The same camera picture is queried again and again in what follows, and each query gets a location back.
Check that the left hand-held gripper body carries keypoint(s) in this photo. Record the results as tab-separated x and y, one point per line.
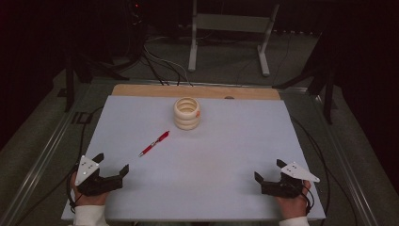
94	183

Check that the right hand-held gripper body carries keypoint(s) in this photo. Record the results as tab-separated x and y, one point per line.
282	187

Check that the red pen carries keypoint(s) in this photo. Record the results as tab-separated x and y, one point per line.
154	143

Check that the cream ribbed pen holder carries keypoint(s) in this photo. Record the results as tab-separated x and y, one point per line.
187	121

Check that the person's left hand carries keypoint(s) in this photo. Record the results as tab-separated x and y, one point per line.
89	200

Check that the person's right hand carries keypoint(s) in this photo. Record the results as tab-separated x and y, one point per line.
293	207

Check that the white table mat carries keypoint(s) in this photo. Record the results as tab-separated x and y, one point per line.
204	166

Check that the black tripod stand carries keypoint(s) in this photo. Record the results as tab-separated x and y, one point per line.
323	81
81	67

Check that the black equipment tower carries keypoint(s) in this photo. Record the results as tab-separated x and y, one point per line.
135	28

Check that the white metal stand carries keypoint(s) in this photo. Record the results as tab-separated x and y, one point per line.
230	22

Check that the metal floor rail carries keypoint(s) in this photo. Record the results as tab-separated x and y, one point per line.
40	160
348	169

